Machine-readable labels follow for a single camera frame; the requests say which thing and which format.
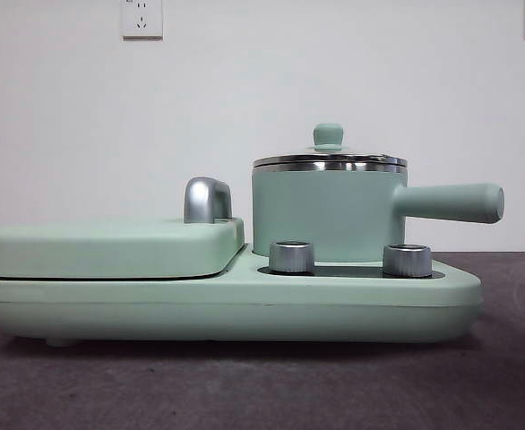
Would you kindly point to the glass lid with green knob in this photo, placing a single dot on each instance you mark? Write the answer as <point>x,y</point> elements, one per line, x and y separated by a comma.
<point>328,135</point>

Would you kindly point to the mint green hinged griddle lid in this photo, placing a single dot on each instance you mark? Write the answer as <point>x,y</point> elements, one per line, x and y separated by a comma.
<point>101,251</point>

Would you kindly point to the silver control knob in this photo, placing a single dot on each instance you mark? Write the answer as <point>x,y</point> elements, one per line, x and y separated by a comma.
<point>291,257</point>
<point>407,260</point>

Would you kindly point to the mint green breakfast maker base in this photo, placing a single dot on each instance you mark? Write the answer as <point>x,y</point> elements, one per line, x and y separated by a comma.
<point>155,309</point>

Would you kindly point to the dark grey felt mat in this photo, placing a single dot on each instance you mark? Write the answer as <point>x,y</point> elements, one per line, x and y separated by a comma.
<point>379,385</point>

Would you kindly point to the white wall socket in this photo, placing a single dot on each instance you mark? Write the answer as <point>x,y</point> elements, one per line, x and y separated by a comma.
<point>142,20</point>

